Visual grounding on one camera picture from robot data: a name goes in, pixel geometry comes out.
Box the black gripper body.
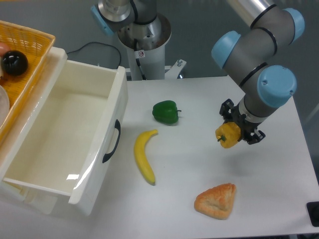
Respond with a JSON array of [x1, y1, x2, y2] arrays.
[[230, 107, 257, 135]]

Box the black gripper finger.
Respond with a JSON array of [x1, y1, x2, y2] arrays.
[[219, 99, 235, 122], [243, 129, 266, 145]]

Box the yellow bell pepper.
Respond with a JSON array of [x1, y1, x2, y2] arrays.
[[215, 122, 241, 149]]

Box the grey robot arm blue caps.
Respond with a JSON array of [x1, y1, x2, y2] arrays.
[[91, 0, 305, 148]]

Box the green bell pepper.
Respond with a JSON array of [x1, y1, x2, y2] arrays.
[[152, 100, 181, 125]]

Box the white open drawer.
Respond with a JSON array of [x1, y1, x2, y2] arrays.
[[0, 60, 128, 215]]

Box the white drawer cabinet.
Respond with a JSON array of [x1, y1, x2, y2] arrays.
[[0, 47, 67, 178]]

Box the triangular puff pastry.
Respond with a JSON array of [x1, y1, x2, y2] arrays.
[[194, 183, 237, 220]]

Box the black object at table edge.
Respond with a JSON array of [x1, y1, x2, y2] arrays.
[[306, 201, 319, 227]]

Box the yellow banana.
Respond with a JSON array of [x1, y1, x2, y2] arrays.
[[134, 129, 158, 186]]

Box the orange woven basket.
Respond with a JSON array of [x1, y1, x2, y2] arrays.
[[0, 21, 55, 141]]

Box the black round fruit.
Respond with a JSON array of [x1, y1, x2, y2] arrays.
[[0, 50, 28, 76]]

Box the white round object in basket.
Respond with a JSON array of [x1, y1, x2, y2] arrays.
[[0, 86, 10, 125]]

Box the pink object in basket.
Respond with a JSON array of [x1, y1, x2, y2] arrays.
[[0, 42, 10, 57]]

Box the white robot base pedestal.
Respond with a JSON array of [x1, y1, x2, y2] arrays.
[[118, 13, 186, 81]]

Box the black drawer handle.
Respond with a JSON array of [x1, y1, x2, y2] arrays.
[[102, 119, 122, 163]]

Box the black cable on floor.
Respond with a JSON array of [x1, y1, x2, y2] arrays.
[[66, 41, 122, 69]]

